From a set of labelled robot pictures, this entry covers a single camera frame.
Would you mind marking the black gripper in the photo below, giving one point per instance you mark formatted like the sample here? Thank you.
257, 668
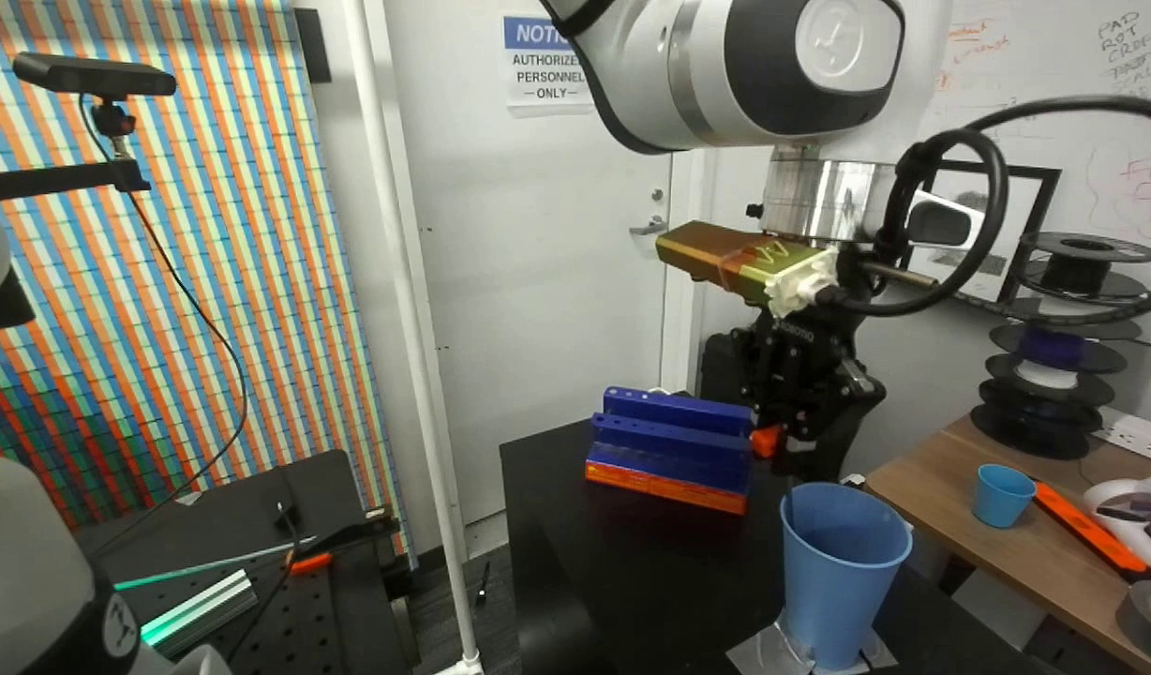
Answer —
801, 375

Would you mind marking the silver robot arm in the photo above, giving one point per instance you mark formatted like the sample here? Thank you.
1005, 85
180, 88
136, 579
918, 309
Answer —
740, 74

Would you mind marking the big light blue cup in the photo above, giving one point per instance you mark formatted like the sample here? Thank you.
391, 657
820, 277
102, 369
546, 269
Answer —
842, 552

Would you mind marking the small blue cup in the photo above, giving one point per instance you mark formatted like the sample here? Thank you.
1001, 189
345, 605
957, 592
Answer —
1001, 495

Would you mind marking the grey tape cup base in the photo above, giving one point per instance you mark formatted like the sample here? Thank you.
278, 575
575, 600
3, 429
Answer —
773, 653

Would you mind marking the blue and orange tool rack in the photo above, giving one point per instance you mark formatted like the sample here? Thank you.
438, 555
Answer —
672, 447

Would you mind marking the wooden side table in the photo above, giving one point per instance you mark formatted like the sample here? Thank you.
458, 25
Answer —
1040, 555

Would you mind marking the black filament spool stack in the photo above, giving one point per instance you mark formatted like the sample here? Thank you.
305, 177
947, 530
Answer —
1046, 379

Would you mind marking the orange utility knife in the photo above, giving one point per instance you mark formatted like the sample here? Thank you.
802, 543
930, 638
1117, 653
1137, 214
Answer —
1088, 530

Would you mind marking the white notice sign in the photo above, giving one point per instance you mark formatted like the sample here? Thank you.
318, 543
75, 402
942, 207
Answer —
540, 70

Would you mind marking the black perforated breadboard table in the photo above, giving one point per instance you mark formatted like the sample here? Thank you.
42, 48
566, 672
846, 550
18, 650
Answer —
327, 620

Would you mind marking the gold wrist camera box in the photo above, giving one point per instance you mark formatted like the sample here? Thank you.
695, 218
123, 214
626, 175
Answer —
767, 272

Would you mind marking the white pvc pipe frame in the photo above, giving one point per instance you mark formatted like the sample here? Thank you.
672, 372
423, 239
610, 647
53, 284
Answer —
373, 67

